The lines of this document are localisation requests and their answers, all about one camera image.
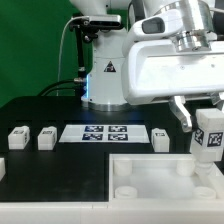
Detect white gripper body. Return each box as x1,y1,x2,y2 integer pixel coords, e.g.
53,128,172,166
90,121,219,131
121,40,224,105

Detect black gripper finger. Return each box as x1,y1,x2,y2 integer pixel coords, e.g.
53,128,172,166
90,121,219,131
169,96,193,133
211,92,224,112

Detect black camera on mount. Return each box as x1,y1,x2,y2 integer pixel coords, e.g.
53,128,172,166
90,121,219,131
69,14,122,30

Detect white camera cable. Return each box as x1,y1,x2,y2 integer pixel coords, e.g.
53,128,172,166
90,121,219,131
55,17,78,98

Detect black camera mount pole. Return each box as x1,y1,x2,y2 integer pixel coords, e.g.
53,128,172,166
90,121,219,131
75,26,86,79

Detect white square tabletop part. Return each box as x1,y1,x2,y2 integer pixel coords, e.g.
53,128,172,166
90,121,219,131
109,154,224,201

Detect black base cables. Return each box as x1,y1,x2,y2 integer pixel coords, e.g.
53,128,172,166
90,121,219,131
37,78,88,98

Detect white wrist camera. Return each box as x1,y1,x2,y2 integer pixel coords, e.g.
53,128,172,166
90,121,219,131
127,9,183,44

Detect white obstacle fence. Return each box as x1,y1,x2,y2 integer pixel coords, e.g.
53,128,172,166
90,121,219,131
0,201,224,224

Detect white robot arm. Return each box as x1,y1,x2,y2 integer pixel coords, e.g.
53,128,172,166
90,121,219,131
70,0,224,132

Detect white sheet with tags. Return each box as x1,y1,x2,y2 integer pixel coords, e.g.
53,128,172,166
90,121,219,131
59,124,149,143

